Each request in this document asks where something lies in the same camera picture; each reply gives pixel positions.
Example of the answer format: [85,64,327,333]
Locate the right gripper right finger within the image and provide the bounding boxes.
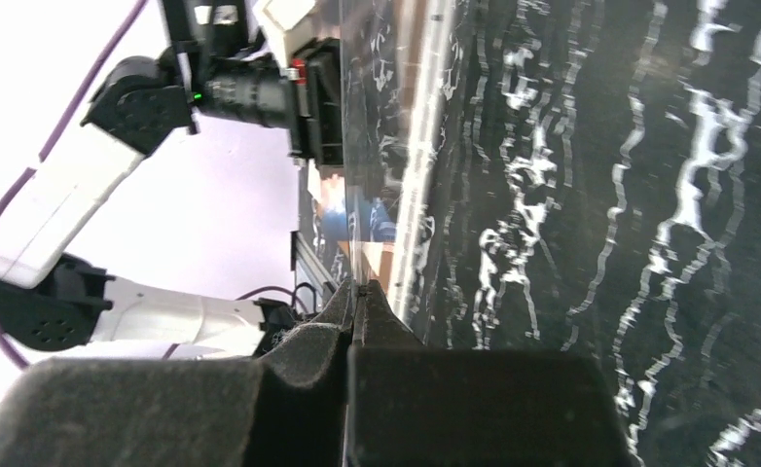
[347,281,633,466]

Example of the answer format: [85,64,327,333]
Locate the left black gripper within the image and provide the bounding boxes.
[160,1,344,166]

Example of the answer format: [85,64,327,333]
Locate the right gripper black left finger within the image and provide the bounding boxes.
[0,281,356,466]

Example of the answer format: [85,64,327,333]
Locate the clear glass sheet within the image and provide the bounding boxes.
[340,1,471,341]

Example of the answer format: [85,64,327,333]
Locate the white picture frame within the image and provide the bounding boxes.
[387,1,455,321]

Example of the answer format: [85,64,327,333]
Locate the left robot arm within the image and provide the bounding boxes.
[0,1,305,299]

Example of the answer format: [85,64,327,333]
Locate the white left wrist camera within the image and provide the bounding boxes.
[252,0,317,70]

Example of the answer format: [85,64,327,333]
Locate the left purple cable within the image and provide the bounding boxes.
[0,0,317,372]

